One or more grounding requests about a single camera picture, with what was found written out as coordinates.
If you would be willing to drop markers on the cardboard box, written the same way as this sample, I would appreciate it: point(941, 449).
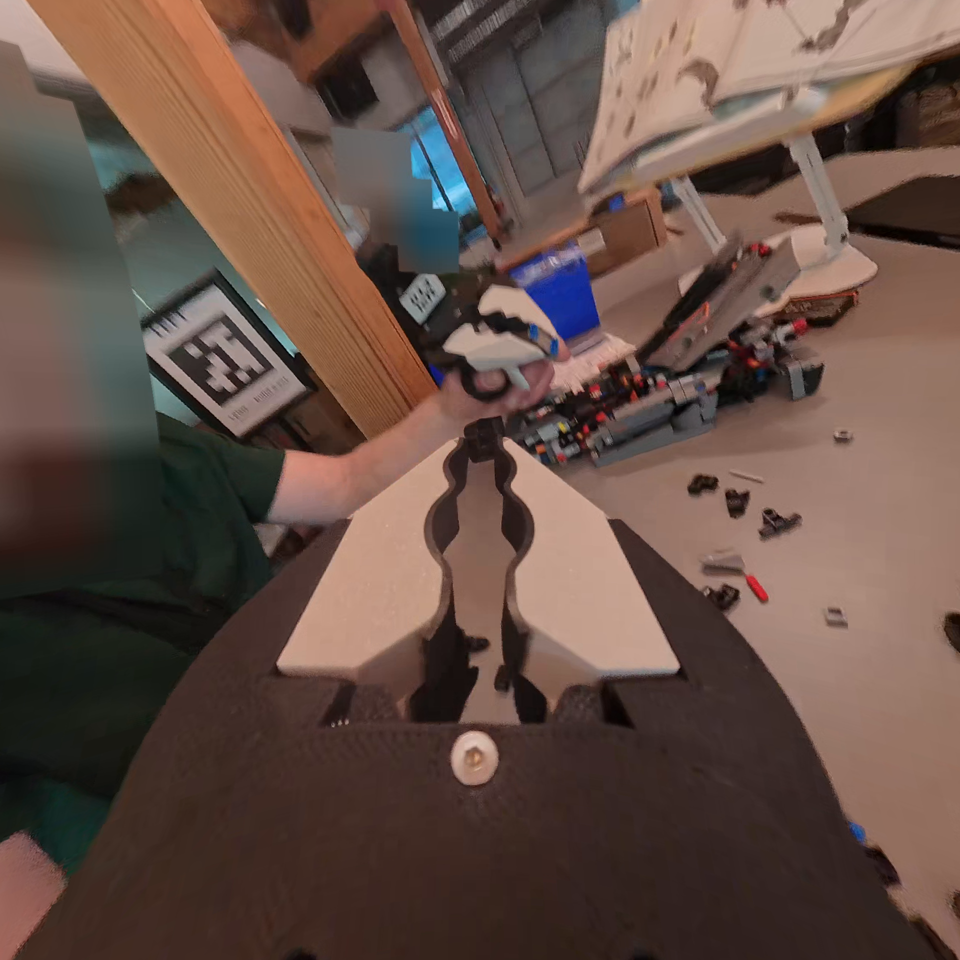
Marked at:
point(630, 229)

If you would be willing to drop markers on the blue bin with square tag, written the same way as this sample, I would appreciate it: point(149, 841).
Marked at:
point(559, 289)

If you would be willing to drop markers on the black angled lego connector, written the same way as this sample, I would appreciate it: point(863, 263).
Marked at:
point(484, 439)

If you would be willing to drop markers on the white sticker sheet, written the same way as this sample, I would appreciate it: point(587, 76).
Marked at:
point(592, 360)

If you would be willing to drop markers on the black wall speaker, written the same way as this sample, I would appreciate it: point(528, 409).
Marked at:
point(349, 90)

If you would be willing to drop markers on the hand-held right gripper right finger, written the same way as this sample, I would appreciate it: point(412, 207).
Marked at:
point(600, 600)

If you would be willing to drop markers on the black battery pack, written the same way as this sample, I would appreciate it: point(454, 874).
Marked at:
point(825, 306)

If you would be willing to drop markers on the grey lego car model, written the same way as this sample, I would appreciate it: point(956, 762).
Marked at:
point(660, 390)

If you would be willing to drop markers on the thick wooden post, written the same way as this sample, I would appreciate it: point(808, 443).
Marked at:
point(225, 187)

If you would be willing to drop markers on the instruction booklet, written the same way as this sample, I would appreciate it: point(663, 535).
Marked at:
point(712, 75)

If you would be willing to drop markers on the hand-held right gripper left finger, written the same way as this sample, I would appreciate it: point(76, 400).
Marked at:
point(360, 600)

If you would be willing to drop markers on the framed tag poster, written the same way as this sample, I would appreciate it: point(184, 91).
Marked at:
point(225, 360)

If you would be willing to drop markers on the dark table hatch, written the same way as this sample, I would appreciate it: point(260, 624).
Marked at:
point(915, 202)

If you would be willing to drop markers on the scattered loose lego pieces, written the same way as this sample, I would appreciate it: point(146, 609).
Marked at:
point(780, 521)

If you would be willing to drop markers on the person's left hand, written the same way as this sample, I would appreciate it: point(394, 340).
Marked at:
point(487, 409)

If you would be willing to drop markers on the person's green shirt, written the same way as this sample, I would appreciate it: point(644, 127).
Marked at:
point(187, 525)

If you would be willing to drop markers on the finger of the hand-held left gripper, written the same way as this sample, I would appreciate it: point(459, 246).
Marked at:
point(487, 349)
point(517, 311)

